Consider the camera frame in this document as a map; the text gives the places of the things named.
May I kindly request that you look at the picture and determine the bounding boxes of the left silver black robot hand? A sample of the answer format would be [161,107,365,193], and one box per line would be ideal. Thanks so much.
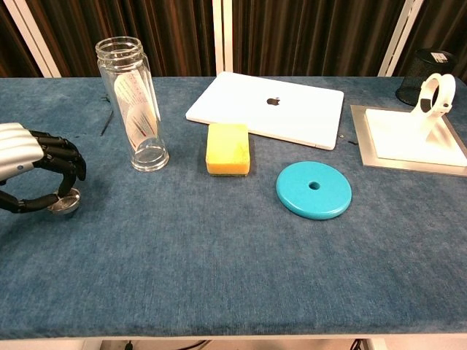
[0,122,88,214]

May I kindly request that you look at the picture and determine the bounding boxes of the clear glass jar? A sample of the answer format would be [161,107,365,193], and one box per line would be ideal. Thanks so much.
[95,35,171,173]

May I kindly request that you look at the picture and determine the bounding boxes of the black pleated curtain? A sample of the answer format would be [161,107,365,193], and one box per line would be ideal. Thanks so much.
[26,0,216,78]
[0,2,42,78]
[231,0,412,77]
[395,0,467,82]

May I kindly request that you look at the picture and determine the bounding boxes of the yellow sponge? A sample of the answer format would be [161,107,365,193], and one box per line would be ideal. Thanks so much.
[205,122,252,179]

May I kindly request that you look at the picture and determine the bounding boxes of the blue table cloth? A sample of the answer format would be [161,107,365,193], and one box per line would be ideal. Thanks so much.
[0,74,467,332]

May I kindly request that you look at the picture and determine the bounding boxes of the white closed laptop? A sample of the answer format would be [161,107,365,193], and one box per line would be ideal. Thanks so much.
[185,71,346,151]

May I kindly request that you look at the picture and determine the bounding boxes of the blue disc with hole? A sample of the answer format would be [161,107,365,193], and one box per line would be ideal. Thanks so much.
[275,160,354,222]

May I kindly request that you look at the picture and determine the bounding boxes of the square silver metal plate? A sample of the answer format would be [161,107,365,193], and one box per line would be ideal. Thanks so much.
[350,104,467,178]

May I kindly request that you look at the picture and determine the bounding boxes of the black mesh pen holder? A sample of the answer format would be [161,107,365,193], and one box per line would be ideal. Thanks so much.
[395,48,458,104]

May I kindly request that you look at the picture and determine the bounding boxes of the green T-handle hex key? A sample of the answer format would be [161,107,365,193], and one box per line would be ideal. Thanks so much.
[99,94,115,137]

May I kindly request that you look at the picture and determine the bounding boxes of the white frame post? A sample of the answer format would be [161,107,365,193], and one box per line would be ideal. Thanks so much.
[212,0,234,77]
[377,0,427,77]
[2,0,62,78]

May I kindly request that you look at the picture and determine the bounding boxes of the white stand with ring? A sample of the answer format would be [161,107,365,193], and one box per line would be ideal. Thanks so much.
[364,72,467,164]

